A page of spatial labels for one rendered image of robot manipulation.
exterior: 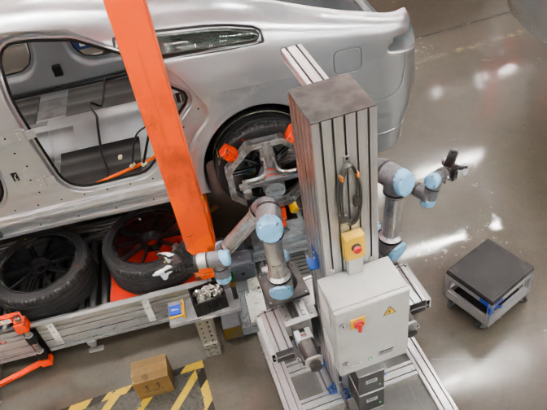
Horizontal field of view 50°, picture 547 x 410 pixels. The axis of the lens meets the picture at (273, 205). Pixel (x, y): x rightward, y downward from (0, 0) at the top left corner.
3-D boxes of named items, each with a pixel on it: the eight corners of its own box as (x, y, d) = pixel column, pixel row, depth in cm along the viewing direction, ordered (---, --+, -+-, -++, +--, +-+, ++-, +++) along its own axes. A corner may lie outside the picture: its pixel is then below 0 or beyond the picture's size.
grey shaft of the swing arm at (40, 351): (55, 357, 384) (24, 311, 350) (54, 364, 380) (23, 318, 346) (41, 360, 383) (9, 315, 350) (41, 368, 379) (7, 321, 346)
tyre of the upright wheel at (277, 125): (297, 187, 419) (318, 106, 378) (305, 208, 401) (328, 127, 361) (206, 185, 401) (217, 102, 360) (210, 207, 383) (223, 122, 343)
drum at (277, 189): (280, 176, 376) (277, 159, 367) (287, 197, 360) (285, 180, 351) (259, 181, 375) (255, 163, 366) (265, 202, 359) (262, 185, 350)
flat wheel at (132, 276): (183, 212, 439) (176, 189, 423) (220, 267, 394) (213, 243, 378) (100, 250, 420) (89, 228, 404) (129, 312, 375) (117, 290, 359)
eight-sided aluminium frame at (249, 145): (312, 192, 391) (305, 125, 354) (316, 198, 386) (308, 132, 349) (234, 211, 387) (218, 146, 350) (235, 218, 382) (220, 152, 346)
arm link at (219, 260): (231, 269, 270) (228, 257, 264) (208, 272, 270) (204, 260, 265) (231, 257, 276) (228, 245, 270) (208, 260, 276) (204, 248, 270)
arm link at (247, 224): (264, 181, 264) (207, 245, 290) (264, 197, 256) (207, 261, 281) (284, 191, 269) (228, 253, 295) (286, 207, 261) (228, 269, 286)
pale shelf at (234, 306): (237, 289, 358) (236, 285, 356) (242, 311, 346) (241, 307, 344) (168, 306, 355) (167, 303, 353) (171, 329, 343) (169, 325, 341)
